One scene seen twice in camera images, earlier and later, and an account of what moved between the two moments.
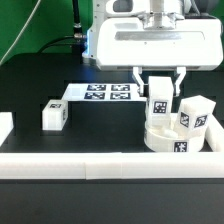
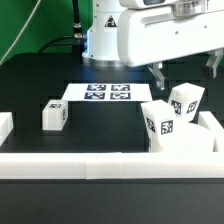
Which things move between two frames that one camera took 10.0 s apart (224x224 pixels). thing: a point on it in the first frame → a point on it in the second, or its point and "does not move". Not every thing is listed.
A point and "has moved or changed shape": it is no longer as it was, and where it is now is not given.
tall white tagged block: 161,101 has moved or changed shape
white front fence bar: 112,165 does not move
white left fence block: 6,126 does not move
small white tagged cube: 55,115 does not move
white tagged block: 193,116 → 185,99
